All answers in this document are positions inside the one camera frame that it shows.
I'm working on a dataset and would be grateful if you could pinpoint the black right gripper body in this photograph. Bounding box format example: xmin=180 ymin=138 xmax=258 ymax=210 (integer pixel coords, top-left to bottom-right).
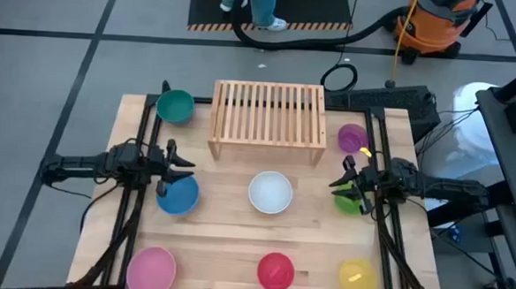
xmin=339 ymin=154 xmax=384 ymax=217

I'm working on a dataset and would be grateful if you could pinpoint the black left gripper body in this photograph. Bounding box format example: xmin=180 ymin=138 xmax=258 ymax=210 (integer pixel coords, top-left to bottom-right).
xmin=145 ymin=137 xmax=179 ymax=199

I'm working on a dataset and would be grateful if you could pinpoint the green translucent bowl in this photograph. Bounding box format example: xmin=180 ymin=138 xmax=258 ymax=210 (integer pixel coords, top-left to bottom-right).
xmin=332 ymin=179 xmax=366 ymax=217

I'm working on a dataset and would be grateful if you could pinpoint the blue bowl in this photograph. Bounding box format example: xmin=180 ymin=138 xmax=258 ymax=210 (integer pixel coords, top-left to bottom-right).
xmin=155 ymin=173 xmax=201 ymax=217

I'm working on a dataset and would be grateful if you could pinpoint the purple translucent bowl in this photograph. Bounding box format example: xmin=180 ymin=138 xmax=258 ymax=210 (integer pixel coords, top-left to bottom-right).
xmin=337 ymin=122 xmax=370 ymax=155

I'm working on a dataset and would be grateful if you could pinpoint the teal bowl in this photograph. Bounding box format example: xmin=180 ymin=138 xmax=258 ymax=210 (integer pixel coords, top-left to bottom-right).
xmin=155 ymin=88 xmax=196 ymax=127

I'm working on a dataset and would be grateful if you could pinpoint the white bowl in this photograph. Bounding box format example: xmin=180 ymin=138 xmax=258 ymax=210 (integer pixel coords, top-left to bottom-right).
xmin=247 ymin=169 xmax=295 ymax=217

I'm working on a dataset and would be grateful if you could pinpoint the yellow translucent bowl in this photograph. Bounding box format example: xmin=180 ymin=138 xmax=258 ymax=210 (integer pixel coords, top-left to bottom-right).
xmin=338 ymin=257 xmax=380 ymax=289

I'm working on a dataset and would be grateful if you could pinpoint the pink bowl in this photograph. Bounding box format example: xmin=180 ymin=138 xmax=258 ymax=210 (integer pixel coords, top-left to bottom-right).
xmin=125 ymin=244 xmax=179 ymax=289

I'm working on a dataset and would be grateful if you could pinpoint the red translucent bowl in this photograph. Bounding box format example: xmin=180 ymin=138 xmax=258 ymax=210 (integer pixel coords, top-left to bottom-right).
xmin=255 ymin=251 xmax=297 ymax=289

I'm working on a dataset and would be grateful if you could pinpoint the wooden slatted shelf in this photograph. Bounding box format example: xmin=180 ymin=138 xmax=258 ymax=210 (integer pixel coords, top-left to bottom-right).
xmin=206 ymin=79 xmax=331 ymax=168

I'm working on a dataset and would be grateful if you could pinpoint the white plastic bag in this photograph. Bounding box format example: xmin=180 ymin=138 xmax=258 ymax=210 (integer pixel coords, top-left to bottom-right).
xmin=433 ymin=80 xmax=504 ymax=176

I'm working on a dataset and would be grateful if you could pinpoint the orange shop vacuum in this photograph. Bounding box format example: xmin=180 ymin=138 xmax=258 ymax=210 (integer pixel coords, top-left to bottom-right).
xmin=392 ymin=0 xmax=495 ymax=69

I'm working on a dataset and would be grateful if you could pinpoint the black hazard-striped floor mat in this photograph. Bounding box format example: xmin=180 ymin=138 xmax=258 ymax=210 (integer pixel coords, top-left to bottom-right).
xmin=186 ymin=0 xmax=354 ymax=40

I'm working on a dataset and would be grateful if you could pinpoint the person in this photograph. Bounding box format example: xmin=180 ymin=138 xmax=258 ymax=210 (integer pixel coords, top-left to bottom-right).
xmin=218 ymin=0 xmax=290 ymax=33

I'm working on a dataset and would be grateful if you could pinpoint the black metal table frame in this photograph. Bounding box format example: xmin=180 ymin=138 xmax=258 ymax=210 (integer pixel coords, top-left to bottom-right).
xmin=72 ymin=75 xmax=454 ymax=289

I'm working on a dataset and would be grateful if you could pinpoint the black coiled cable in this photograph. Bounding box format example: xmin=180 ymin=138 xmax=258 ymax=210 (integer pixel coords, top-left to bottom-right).
xmin=319 ymin=0 xmax=363 ymax=94

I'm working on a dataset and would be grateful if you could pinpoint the yellow extension cable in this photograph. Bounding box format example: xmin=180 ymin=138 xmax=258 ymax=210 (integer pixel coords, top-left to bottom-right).
xmin=389 ymin=0 xmax=421 ymax=90

